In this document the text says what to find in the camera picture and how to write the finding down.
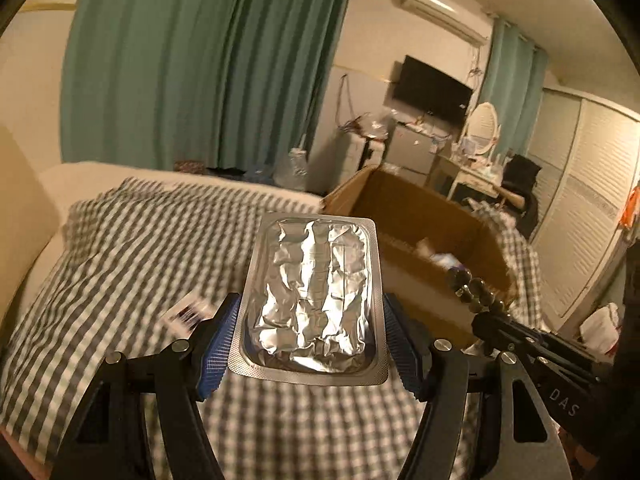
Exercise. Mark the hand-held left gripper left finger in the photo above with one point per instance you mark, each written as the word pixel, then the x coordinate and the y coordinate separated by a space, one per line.
pixel 220 352

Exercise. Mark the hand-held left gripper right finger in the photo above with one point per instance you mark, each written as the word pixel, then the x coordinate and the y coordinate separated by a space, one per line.
pixel 400 347

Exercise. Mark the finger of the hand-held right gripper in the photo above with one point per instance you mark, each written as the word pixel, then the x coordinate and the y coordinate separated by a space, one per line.
pixel 550 344
pixel 505 341

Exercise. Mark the brown cardboard box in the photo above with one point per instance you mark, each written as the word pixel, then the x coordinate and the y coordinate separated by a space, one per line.
pixel 400 270

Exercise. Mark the silver foil blister pack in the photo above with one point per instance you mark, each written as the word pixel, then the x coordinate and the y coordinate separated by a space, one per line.
pixel 312 300

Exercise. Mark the white barcode packet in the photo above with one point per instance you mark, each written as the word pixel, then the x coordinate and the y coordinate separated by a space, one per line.
pixel 187 312

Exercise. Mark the red white plastic bag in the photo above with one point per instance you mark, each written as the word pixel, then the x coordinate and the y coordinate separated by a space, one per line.
pixel 600 327

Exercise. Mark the grey checkered blanket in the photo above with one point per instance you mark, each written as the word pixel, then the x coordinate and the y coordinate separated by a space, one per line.
pixel 125 260

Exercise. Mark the wooden chair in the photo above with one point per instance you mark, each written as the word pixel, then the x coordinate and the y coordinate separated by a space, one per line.
pixel 515 200

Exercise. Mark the white louvered wardrobe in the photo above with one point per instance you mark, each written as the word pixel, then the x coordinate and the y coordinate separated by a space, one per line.
pixel 585 185

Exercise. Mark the white dressing table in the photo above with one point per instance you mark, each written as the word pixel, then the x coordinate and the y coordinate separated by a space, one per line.
pixel 475 177

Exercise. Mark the black clothing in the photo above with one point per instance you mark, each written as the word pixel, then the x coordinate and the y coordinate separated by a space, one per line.
pixel 522 175

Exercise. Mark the white bed sheet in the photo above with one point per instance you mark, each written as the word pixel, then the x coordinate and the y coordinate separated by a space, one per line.
pixel 175 180

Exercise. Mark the patterned dark bag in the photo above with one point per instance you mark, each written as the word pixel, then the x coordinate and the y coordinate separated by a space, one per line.
pixel 189 166

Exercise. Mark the grey small fridge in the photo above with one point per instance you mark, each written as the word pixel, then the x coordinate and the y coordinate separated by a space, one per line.
pixel 410 152

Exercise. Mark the white suitcase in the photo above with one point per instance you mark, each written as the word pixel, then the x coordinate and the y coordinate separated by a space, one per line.
pixel 365 155

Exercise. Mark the large clear water bottle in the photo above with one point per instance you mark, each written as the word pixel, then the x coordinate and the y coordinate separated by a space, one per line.
pixel 291 167

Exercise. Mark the white oval vanity mirror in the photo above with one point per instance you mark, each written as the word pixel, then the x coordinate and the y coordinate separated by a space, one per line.
pixel 481 127

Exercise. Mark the clear plastic bag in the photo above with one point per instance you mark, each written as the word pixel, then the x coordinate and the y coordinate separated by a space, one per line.
pixel 376 127

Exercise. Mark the beige headboard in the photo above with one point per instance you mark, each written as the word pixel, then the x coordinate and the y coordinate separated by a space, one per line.
pixel 22 200

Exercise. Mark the light green window curtain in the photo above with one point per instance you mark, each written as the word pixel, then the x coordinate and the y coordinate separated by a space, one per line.
pixel 515 85

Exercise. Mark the wide green curtain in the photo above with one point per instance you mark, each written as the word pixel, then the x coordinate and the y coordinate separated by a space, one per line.
pixel 150 60

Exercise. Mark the narrow green curtain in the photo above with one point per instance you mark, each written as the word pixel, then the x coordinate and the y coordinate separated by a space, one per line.
pixel 290 50

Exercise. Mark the white air conditioner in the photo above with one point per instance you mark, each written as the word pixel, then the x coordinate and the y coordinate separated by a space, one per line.
pixel 442 10

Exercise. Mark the black wall television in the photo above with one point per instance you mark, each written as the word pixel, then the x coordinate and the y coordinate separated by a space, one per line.
pixel 432 89

